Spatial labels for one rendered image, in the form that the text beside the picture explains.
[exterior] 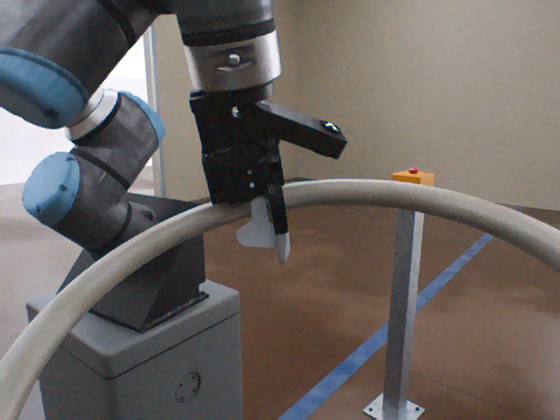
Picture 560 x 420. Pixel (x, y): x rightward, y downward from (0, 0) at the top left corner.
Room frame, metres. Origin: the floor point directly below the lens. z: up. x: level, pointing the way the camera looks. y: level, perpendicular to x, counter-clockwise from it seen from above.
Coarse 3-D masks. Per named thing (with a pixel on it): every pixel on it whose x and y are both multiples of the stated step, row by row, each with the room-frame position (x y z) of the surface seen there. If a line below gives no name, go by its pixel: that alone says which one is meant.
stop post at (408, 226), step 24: (408, 216) 1.59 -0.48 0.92; (408, 240) 1.58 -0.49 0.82; (408, 264) 1.57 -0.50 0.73; (408, 288) 1.57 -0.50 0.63; (408, 312) 1.58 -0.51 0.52; (408, 336) 1.59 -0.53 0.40; (408, 360) 1.61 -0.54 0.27; (384, 384) 1.62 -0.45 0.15; (408, 384) 1.62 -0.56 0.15; (384, 408) 1.61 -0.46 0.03; (408, 408) 1.63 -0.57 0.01
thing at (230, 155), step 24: (192, 96) 0.46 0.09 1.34; (216, 96) 0.43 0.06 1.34; (240, 96) 0.42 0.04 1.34; (264, 96) 0.43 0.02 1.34; (216, 120) 0.44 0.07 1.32; (240, 120) 0.45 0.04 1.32; (216, 144) 0.45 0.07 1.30; (240, 144) 0.46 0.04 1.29; (264, 144) 0.45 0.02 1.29; (216, 168) 0.44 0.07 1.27; (240, 168) 0.44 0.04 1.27; (264, 168) 0.45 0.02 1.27; (216, 192) 0.46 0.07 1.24; (240, 192) 0.45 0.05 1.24
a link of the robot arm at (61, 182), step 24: (48, 168) 0.88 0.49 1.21; (72, 168) 0.86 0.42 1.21; (96, 168) 0.90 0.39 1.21; (24, 192) 0.87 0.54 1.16; (48, 192) 0.83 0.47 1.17; (72, 192) 0.84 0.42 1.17; (96, 192) 0.88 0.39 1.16; (120, 192) 0.93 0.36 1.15; (48, 216) 0.83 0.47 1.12; (72, 216) 0.85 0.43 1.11; (96, 216) 0.88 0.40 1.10; (120, 216) 0.93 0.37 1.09; (72, 240) 0.90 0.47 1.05; (96, 240) 0.90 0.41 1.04
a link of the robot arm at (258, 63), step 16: (272, 32) 0.43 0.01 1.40; (192, 48) 0.41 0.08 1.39; (208, 48) 0.40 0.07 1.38; (224, 48) 0.40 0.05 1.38; (240, 48) 0.40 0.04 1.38; (256, 48) 0.41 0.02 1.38; (272, 48) 0.42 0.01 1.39; (192, 64) 0.42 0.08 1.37; (208, 64) 0.41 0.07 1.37; (224, 64) 0.41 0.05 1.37; (240, 64) 0.41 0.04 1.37; (256, 64) 0.41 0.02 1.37; (272, 64) 0.43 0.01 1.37; (192, 80) 0.43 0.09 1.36; (208, 80) 0.41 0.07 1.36; (224, 80) 0.41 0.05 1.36; (240, 80) 0.41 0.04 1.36; (256, 80) 0.41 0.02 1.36; (272, 80) 0.43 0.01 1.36
